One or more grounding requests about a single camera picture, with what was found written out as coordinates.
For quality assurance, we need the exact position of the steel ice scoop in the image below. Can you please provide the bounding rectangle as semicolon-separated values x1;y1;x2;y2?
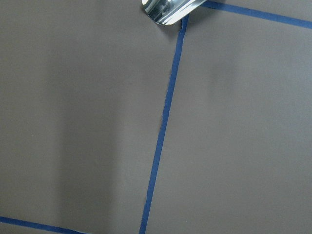
141;0;206;25

